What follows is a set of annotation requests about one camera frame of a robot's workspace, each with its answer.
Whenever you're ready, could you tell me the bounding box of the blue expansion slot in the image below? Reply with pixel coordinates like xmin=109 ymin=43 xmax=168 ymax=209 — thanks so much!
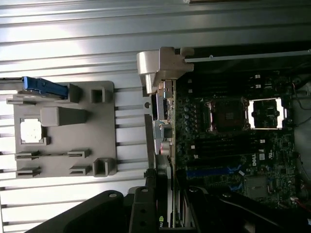
xmin=186 ymin=164 xmax=242 ymax=178

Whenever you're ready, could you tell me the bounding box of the grey chipset heatsink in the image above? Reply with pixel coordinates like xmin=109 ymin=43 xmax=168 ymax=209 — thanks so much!
xmin=244 ymin=176 xmax=270 ymax=198

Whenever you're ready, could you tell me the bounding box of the black RAM slot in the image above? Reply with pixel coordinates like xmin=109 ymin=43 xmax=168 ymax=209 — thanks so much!
xmin=190 ymin=135 xmax=259 ymax=159

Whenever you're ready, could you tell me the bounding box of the green RAM stick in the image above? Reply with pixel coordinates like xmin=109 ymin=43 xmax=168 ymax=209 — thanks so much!
xmin=17 ymin=151 xmax=85 ymax=157

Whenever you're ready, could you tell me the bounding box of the green motherboard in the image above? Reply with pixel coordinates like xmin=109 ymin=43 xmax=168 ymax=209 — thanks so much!
xmin=174 ymin=72 xmax=300 ymax=208

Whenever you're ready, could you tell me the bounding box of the grey printed parts rack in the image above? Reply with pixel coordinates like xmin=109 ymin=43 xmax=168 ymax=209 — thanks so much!
xmin=6 ymin=81 xmax=118 ymax=180

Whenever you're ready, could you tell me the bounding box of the CPU socket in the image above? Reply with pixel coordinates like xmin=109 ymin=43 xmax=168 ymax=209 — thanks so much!
xmin=206 ymin=97 xmax=251 ymax=133

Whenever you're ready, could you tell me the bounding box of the metal socket cover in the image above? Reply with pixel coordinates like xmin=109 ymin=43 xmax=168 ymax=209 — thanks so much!
xmin=247 ymin=97 xmax=289 ymax=131

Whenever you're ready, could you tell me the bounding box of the silver CPU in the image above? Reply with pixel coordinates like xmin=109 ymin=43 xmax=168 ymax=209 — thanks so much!
xmin=20 ymin=119 xmax=45 ymax=144

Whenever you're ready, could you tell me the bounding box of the black Dell PC case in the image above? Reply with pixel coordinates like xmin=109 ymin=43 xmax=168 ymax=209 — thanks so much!
xmin=136 ymin=46 xmax=311 ymax=233

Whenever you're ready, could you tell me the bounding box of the hard disk in blue carrier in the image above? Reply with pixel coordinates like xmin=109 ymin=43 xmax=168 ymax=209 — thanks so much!
xmin=0 ymin=76 xmax=68 ymax=100

